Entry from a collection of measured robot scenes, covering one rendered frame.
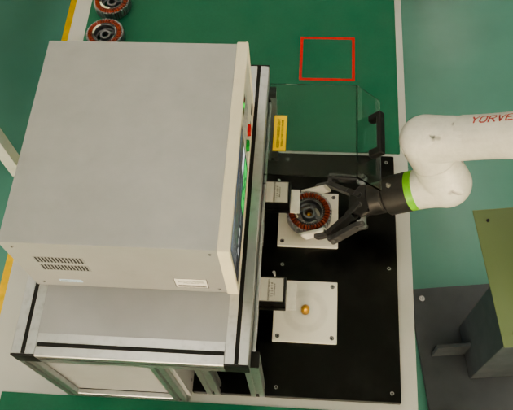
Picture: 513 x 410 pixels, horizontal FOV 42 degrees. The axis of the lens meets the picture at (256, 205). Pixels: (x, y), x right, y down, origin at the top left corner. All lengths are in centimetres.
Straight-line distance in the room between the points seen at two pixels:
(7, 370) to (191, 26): 111
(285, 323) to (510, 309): 54
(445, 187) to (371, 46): 70
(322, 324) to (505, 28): 196
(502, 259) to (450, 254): 82
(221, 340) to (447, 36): 216
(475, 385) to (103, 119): 162
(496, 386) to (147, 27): 162
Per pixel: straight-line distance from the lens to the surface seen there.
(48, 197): 121
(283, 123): 151
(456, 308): 250
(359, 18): 214
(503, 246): 179
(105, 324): 131
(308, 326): 161
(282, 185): 160
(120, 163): 120
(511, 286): 175
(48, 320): 134
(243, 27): 211
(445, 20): 320
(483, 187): 274
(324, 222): 165
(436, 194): 151
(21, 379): 173
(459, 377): 243
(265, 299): 148
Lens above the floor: 232
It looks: 63 degrees down
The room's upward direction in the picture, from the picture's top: 6 degrees counter-clockwise
